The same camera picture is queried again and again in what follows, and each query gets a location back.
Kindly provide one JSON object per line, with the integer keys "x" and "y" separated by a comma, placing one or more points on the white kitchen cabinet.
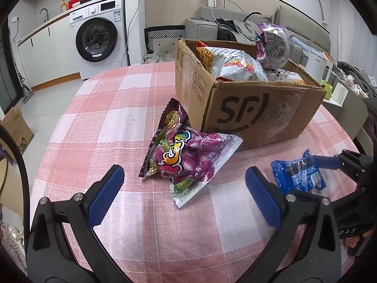
{"x": 38, "y": 56}

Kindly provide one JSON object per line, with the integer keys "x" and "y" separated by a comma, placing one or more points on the white washing machine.
{"x": 97, "y": 38}

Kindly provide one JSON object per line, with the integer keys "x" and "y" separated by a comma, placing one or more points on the purple candy bag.
{"x": 191, "y": 159}

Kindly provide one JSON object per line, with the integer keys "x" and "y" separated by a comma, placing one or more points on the brown cardboard box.
{"x": 235, "y": 115}

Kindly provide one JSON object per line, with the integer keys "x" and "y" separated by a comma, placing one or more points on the orange bottle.
{"x": 63, "y": 7}

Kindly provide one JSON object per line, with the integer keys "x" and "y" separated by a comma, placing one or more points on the metal faucet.
{"x": 45, "y": 13}

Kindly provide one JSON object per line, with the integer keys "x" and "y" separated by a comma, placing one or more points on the flat cardboard box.
{"x": 16, "y": 129}

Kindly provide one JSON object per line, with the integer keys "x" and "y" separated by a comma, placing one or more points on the blue cookie packet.
{"x": 291, "y": 174}

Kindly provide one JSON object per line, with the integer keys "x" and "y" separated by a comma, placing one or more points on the person's right hand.
{"x": 352, "y": 241}

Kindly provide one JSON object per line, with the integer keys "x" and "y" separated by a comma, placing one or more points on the dark purple snack packet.
{"x": 173, "y": 115}

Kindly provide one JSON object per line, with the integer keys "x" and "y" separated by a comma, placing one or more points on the grey sofa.
{"x": 200, "y": 29}

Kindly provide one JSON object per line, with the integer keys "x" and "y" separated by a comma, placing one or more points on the white noodle snack bag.
{"x": 287, "y": 76}
{"x": 235, "y": 62}

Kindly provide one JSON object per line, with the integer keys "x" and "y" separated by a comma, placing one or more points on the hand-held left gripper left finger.
{"x": 106, "y": 194}

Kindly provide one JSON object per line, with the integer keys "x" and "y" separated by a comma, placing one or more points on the pink plaid tablecloth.
{"x": 117, "y": 109}

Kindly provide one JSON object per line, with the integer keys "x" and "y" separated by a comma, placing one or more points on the grey clothes pile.
{"x": 353, "y": 73}

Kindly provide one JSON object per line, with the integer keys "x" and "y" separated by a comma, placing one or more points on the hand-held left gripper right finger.
{"x": 260, "y": 194}

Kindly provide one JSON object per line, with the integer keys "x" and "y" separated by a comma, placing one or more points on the black curved bar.
{"x": 23, "y": 177}

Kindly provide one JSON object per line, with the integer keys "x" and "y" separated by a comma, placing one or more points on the upright mop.
{"x": 28, "y": 94}

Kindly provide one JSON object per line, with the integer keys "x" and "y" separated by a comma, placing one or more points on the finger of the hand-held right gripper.
{"x": 324, "y": 162}

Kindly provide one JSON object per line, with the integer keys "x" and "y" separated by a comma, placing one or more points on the white electric kettle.
{"x": 316, "y": 64}

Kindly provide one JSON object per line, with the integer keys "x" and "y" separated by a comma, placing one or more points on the green cup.
{"x": 327, "y": 90}

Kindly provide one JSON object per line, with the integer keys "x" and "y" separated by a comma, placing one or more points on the white sneakers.
{"x": 11, "y": 238}

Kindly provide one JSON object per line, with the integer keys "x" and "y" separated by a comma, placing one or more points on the purple foil snack packet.
{"x": 275, "y": 44}

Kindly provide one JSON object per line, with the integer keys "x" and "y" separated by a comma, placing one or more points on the grey crumpled cloth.
{"x": 159, "y": 57}

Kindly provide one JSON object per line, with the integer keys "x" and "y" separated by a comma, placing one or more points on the white coffee table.
{"x": 347, "y": 115}

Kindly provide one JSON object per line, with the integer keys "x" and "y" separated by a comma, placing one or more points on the dark jacket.
{"x": 232, "y": 28}

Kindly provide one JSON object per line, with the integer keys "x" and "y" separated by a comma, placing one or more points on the red box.
{"x": 75, "y": 2}

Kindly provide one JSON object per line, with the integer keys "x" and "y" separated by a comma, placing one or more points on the white cup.
{"x": 338, "y": 93}

